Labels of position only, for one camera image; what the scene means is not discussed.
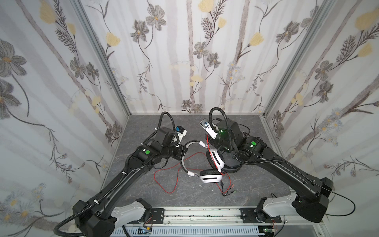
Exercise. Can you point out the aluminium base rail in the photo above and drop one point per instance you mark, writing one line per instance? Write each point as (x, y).
(135, 213)

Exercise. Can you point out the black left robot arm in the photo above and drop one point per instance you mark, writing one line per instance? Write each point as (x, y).
(95, 218)

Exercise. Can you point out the white vented cable duct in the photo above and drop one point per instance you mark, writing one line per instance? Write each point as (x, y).
(193, 231)

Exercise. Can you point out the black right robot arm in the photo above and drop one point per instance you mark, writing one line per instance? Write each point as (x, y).
(310, 199)

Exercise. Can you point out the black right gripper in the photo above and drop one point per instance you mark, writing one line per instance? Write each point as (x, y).
(213, 145)

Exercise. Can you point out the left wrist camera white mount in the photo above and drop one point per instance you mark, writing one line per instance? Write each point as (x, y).
(181, 132)

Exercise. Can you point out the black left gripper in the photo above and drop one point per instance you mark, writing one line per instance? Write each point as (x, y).
(180, 151)

